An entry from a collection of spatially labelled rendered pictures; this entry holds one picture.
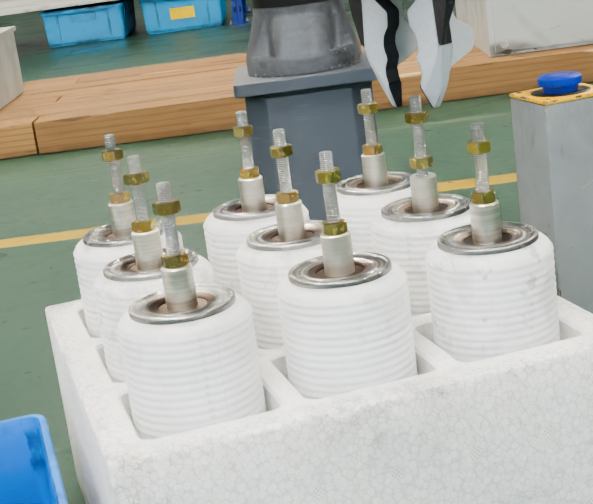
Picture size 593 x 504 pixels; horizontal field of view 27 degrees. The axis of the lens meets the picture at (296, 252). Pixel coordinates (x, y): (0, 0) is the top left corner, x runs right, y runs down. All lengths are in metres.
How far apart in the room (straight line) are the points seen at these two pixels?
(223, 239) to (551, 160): 0.30
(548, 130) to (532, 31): 1.99
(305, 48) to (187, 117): 1.45
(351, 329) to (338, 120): 0.74
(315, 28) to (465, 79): 1.47
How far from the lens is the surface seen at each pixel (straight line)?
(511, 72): 3.05
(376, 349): 0.89
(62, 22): 5.79
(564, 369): 0.92
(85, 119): 3.05
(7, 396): 1.51
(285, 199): 1.00
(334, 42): 1.62
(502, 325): 0.92
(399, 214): 1.04
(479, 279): 0.91
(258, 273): 0.99
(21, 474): 1.12
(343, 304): 0.87
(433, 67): 1.01
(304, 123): 1.59
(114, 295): 0.97
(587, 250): 1.18
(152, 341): 0.85
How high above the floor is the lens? 0.52
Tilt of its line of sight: 16 degrees down
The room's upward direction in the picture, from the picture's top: 8 degrees counter-clockwise
